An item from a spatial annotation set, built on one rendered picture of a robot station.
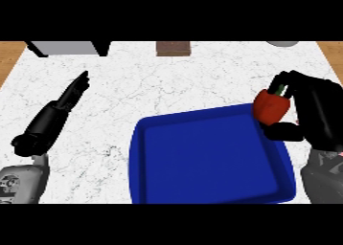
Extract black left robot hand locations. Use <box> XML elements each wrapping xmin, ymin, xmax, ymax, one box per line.
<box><xmin>10</xmin><ymin>70</ymin><xmax>90</xmax><ymax>158</ymax></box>

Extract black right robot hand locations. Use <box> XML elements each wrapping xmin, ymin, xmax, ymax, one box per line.
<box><xmin>261</xmin><ymin>70</ymin><xmax>343</xmax><ymax>153</ymax></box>

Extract red bell pepper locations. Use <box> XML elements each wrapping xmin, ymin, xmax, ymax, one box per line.
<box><xmin>251</xmin><ymin>83</ymin><xmax>290</xmax><ymax>126</ymax></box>

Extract blue tray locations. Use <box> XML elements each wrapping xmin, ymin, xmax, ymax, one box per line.
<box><xmin>127</xmin><ymin>102</ymin><xmax>296</xmax><ymax>205</ymax></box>

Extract brown cardboard box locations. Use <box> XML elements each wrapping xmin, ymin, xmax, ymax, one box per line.
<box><xmin>153</xmin><ymin>41</ymin><xmax>192</xmax><ymax>57</ymax></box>

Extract grey round object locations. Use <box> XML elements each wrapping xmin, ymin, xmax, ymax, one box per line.
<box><xmin>264</xmin><ymin>41</ymin><xmax>299</xmax><ymax>48</ymax></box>

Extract grey and black appliance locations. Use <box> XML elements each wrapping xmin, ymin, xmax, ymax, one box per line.
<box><xmin>22</xmin><ymin>41</ymin><xmax>112</xmax><ymax>58</ymax></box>

